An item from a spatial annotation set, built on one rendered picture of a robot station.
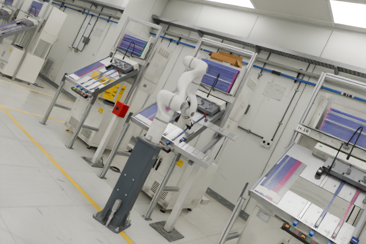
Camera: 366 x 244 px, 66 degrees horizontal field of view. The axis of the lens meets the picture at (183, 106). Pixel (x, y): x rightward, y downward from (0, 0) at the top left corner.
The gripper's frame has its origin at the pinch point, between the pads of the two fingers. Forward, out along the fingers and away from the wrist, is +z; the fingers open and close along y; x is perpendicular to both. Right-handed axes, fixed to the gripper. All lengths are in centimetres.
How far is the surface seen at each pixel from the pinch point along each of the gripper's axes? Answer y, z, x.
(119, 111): 92, 8, 21
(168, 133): 9.8, -2.2, 19.2
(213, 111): -6.1, 0.4, -30.5
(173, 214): -33, 35, 66
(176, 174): -2, 39, 32
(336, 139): -116, -3, -55
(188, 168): -9.9, 36.1, 21.2
